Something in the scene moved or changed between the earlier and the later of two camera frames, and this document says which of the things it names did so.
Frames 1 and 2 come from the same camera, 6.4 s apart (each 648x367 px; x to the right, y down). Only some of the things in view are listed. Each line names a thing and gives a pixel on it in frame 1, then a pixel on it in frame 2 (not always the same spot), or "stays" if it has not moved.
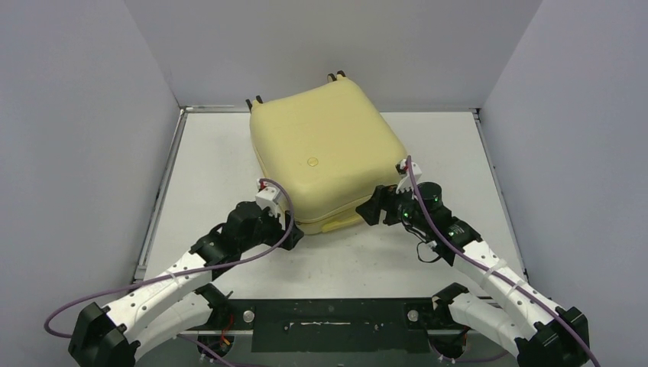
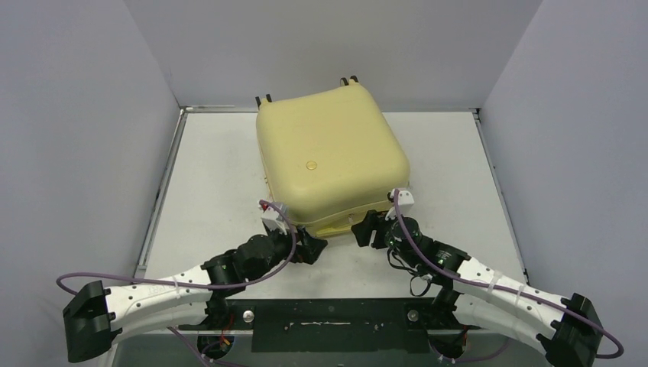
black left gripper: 278,232 -> 310,248
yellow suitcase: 329,147 stays
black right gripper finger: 370,211 -> 362,232
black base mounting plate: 329,325 stays
